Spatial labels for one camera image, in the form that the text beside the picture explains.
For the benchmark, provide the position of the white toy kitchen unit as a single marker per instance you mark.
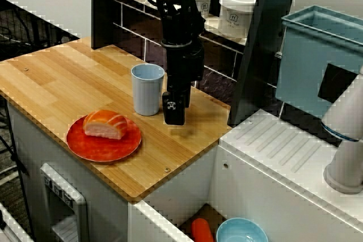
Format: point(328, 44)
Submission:
point(170, 196)

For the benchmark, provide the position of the red round plate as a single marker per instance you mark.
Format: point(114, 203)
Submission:
point(105, 151)

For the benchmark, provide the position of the salmon sushi toy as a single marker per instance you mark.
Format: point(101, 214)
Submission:
point(105, 125)

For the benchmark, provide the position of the grey appliance panel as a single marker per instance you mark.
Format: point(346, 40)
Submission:
point(62, 196)

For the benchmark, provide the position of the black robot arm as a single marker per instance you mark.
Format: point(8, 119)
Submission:
point(181, 21)

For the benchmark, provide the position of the black square patch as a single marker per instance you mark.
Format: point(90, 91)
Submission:
point(336, 83)

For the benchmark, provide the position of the silver metal rail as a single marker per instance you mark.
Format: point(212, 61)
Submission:
point(11, 226)

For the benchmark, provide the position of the dark brown sink mat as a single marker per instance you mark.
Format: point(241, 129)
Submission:
point(210, 213)

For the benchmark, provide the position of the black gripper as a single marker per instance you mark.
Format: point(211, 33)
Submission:
point(183, 66)

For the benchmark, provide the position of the orange toy carrot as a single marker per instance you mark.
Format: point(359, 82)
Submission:
point(202, 232)

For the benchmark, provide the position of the white toy faucet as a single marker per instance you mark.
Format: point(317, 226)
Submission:
point(343, 111)

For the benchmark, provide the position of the light blue bowl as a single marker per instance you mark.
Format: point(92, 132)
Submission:
point(241, 229)

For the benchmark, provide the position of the teal plastic bin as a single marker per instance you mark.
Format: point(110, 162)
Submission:
point(300, 60)

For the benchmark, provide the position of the light blue plastic cup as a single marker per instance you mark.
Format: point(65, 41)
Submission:
point(147, 94)

